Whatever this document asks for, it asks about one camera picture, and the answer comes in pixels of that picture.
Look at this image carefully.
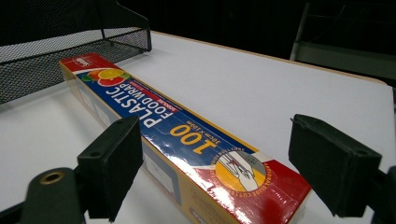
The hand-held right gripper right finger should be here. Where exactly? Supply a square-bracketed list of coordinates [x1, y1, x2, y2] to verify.
[288, 113, 383, 218]

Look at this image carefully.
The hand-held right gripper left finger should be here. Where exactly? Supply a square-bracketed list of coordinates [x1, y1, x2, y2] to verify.
[77, 115, 145, 223]

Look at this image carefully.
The long blue food wrap box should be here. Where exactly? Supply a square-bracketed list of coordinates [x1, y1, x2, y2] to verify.
[59, 51, 313, 224]

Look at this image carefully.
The black wire mesh basket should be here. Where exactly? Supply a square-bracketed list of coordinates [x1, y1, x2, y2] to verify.
[0, 0, 153, 105]

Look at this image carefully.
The grey metal stand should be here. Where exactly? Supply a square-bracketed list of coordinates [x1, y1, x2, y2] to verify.
[289, 2, 396, 81]

